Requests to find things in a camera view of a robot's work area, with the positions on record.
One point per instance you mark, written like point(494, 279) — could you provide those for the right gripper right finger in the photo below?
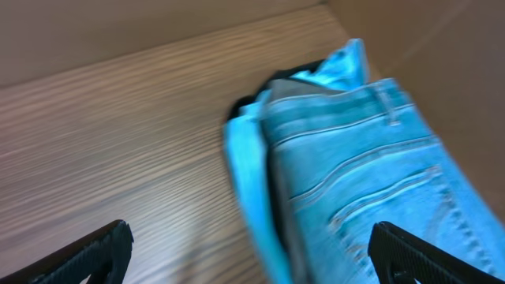
point(400, 257)

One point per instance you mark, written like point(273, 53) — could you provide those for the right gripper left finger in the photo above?
point(101, 257)

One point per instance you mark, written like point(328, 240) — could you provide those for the light blue denim jeans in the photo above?
point(364, 156)

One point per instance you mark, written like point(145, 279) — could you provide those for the light blue folded garment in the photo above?
point(245, 149)

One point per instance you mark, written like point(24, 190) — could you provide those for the grey folded garment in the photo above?
point(285, 226)

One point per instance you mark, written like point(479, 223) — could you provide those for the black folded garment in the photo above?
point(276, 79)

